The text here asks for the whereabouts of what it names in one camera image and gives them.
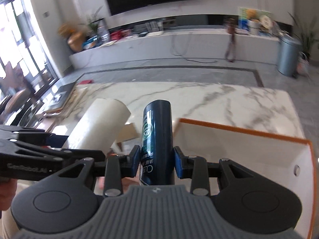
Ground grey metal trash bin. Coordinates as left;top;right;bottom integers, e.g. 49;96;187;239
276;34;302;77

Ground woven pastel basket bag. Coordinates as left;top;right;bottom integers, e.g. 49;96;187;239
297;52;309;77

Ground round paper fan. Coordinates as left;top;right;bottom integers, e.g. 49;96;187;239
259;15;273;30

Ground brown cardboard box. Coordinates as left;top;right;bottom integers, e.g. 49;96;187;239
111;123;140;153

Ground orange cardboard storage box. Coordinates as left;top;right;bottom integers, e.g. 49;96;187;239
173;118;316;238

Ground green poster picture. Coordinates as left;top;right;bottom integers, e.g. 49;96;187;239
238;7;273;30

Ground green plant in glass vase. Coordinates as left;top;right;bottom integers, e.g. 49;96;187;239
82;6;110;48

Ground brown camera bag with strap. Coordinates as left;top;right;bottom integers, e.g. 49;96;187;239
225;18;236;63

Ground stack of books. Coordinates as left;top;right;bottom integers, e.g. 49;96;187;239
35;82;87;119

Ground person left hand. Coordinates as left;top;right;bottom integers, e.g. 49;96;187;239
0;179;17;211

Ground red gift boxes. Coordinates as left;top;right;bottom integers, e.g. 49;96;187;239
110;29;131;41

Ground bronze vase with dried flowers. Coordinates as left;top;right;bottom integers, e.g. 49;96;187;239
57;23;86;53

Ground tall green potted plant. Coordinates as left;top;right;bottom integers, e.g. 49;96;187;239
288;12;318;61

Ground black power cable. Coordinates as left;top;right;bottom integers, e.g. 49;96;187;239
170;32;220;64

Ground white cylindrical roll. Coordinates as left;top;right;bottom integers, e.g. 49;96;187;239
63;98;131;154

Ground dark blue spray can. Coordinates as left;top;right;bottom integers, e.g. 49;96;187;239
140;100;175;186

